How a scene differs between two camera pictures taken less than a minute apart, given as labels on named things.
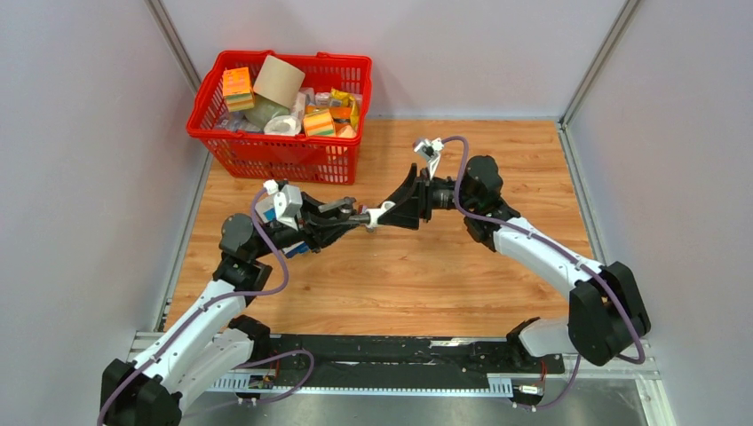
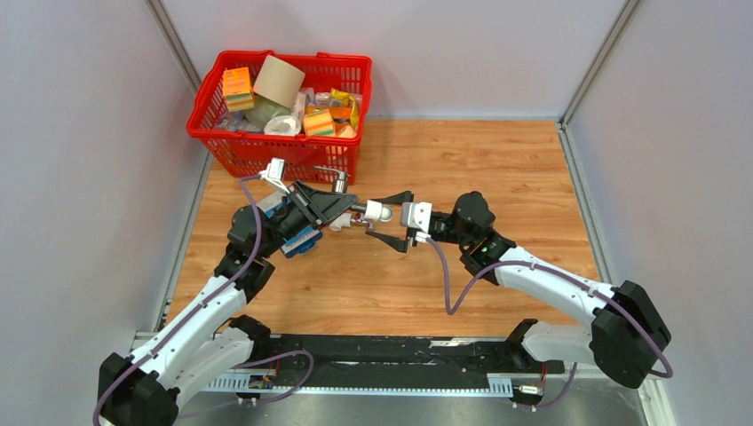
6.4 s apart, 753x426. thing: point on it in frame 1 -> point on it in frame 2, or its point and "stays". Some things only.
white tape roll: [281, 125] stays
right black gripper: [415, 192] -> [399, 245]
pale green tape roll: [263, 111] stays
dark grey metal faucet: [345, 208] -> [340, 180]
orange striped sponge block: [320, 123] stays
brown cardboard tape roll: [279, 82] stays
